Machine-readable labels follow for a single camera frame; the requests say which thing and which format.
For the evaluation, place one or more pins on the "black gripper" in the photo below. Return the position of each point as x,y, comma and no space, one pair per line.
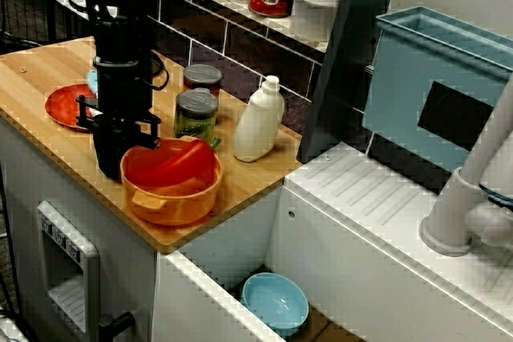
120,89

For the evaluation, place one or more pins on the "red bell pepper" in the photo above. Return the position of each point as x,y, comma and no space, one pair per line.
172,166

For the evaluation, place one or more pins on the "red round plate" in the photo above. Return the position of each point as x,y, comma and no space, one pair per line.
62,105

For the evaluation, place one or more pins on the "orange plastic pot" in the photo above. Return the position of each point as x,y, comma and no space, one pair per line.
172,210

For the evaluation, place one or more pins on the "green peas can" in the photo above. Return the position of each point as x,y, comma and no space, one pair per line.
194,117

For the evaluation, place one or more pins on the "orange beans can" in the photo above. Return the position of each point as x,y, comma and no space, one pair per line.
202,77

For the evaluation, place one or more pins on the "white toy kitchen cabinet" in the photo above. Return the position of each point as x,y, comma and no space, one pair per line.
20,198

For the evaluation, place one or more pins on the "grey ice dispenser panel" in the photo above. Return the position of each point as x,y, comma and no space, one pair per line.
64,262

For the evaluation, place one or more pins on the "dark tiled backsplash shelf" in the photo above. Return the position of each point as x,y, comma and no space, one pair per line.
248,49

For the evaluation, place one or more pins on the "light blue bowl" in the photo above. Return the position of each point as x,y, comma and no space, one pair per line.
274,306

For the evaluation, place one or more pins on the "medium clear jar white lid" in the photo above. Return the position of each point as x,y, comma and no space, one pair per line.
316,9

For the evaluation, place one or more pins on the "dark grey upright panel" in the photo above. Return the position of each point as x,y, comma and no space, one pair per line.
344,57

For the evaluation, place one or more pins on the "white sink basin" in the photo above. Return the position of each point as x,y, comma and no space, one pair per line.
360,238

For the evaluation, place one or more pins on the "teal plastic bin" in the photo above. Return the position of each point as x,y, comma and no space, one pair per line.
393,89

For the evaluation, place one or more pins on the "grey toy faucet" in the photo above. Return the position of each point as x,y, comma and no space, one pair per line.
449,214

